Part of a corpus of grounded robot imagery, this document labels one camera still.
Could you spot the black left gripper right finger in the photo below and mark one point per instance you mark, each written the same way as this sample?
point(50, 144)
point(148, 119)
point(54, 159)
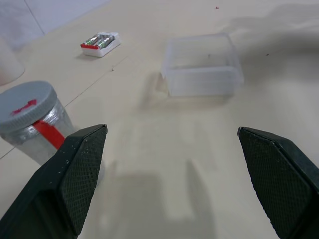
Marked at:
point(279, 179)

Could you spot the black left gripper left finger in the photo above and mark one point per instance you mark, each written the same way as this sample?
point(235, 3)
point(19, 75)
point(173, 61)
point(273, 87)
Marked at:
point(62, 179)

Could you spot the grey plastic jar lid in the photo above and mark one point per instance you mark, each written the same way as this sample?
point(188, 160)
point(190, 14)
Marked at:
point(25, 103)

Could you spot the clear square plastic container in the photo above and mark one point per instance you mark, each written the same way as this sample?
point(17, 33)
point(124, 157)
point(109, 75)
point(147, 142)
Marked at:
point(202, 66)

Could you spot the clear jar with grey lid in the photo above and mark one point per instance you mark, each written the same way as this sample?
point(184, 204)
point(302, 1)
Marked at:
point(52, 129)

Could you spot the white cylindrical object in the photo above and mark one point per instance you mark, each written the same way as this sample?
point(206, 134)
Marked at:
point(8, 62)

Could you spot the white battery holder box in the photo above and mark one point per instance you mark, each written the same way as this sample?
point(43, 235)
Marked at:
point(101, 44)

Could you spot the silver green battery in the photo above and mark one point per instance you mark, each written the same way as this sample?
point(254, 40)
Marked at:
point(93, 39)
point(106, 41)

